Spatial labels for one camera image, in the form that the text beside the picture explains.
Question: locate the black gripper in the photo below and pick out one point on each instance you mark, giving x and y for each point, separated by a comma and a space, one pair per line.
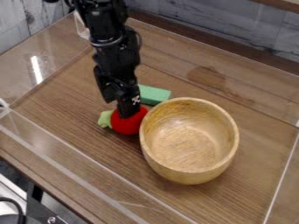
115, 72

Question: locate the red plush fruit green stem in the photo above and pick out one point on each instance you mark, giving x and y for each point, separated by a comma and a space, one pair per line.
125, 126

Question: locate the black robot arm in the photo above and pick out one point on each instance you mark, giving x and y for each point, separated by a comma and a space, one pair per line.
105, 17

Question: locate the green foam block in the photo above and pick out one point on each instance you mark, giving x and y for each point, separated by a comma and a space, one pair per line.
154, 95

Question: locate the wooden bowl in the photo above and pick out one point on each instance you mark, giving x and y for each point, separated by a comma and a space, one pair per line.
189, 139

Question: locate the clear acrylic enclosure wall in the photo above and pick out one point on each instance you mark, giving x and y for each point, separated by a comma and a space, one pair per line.
94, 170

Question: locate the clear acrylic corner bracket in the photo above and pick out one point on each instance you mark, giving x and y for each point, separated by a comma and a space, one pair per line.
83, 31

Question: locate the black metal table frame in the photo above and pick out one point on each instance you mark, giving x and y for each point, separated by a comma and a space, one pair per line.
38, 210

